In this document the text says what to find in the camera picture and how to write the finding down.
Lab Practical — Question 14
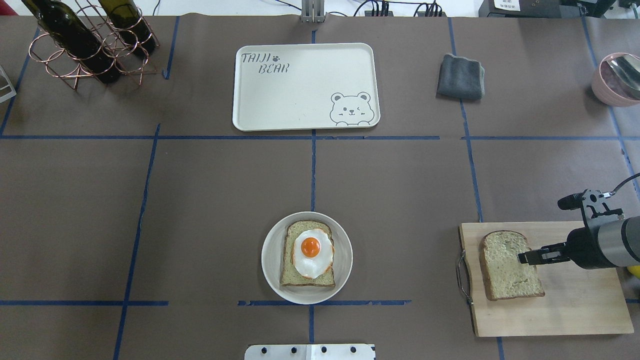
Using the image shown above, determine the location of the olive green wine bottle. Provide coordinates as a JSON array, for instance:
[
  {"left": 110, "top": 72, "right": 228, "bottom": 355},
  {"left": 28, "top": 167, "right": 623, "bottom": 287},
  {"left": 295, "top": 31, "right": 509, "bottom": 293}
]
[{"left": 99, "top": 0, "right": 157, "bottom": 58}]

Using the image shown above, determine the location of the white metal corner bracket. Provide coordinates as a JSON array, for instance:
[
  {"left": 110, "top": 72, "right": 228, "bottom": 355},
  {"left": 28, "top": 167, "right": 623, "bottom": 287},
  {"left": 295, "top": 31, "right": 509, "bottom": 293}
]
[{"left": 0, "top": 66, "right": 17, "bottom": 104}]

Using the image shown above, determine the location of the pink bowl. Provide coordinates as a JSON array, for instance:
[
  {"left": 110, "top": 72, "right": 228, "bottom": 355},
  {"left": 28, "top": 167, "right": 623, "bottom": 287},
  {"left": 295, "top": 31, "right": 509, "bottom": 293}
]
[{"left": 590, "top": 52, "right": 639, "bottom": 108}]

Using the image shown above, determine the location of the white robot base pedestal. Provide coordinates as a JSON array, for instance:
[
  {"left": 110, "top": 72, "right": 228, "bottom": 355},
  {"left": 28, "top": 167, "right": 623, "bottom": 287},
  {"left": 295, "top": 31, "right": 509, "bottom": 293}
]
[{"left": 244, "top": 343, "right": 377, "bottom": 360}]

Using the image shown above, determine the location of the white round plate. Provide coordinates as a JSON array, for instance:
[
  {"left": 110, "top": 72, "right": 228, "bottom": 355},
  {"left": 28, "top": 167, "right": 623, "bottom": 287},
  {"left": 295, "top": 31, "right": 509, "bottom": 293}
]
[{"left": 261, "top": 211, "right": 354, "bottom": 305}]

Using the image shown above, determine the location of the metal scoop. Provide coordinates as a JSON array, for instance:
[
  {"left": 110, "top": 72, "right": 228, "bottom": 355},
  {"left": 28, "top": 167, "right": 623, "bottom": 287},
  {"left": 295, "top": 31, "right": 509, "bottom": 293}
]
[{"left": 606, "top": 54, "right": 640, "bottom": 100}]

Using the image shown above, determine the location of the fried egg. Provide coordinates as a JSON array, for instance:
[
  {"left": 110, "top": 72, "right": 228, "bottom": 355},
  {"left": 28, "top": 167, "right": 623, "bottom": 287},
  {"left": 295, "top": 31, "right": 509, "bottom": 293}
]
[{"left": 291, "top": 228, "right": 334, "bottom": 280}]

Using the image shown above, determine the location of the grey folded cloth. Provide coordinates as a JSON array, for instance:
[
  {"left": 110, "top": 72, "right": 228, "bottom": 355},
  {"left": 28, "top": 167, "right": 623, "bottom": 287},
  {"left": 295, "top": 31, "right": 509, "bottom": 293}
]
[{"left": 436, "top": 54, "right": 485, "bottom": 101}]

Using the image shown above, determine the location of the copper wire bottle rack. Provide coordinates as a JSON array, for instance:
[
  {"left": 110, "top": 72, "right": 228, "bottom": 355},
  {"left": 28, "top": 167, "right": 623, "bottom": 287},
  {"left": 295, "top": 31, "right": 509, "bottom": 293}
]
[{"left": 24, "top": 0, "right": 159, "bottom": 90}]

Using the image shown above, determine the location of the yellow lemon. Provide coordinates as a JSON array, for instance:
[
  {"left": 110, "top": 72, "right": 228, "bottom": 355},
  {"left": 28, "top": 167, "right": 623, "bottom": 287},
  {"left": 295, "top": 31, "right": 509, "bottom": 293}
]
[{"left": 626, "top": 265, "right": 640, "bottom": 280}]

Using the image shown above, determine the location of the bread slice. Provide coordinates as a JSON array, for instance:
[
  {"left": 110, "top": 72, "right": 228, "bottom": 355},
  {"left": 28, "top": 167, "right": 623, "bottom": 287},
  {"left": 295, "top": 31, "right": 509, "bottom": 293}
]
[
  {"left": 478, "top": 230, "right": 546, "bottom": 301},
  {"left": 279, "top": 219, "right": 336, "bottom": 288}
]

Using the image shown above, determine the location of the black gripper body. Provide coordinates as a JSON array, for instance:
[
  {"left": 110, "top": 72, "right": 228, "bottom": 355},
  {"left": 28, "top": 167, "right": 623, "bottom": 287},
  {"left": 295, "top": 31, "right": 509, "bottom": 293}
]
[{"left": 566, "top": 227, "right": 607, "bottom": 270}]

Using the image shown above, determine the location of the cream bear tray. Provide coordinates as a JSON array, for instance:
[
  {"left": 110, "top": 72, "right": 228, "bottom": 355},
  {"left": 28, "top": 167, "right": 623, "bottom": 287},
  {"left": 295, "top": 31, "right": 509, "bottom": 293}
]
[{"left": 231, "top": 42, "right": 381, "bottom": 132}]

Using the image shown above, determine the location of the dark green wine bottle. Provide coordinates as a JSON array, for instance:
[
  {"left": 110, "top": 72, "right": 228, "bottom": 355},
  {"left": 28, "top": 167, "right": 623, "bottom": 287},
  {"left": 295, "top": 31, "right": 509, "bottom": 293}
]
[{"left": 22, "top": 0, "right": 121, "bottom": 84}]

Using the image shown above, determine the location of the wooden cutting board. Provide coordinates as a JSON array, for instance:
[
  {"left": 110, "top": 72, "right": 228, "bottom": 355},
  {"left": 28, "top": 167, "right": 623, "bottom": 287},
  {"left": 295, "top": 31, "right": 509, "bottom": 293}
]
[{"left": 459, "top": 221, "right": 634, "bottom": 337}]

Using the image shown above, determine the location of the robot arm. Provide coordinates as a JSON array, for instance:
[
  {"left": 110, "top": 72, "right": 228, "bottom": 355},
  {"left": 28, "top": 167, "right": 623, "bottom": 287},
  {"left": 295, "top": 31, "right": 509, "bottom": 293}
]
[{"left": 518, "top": 216, "right": 640, "bottom": 270}]

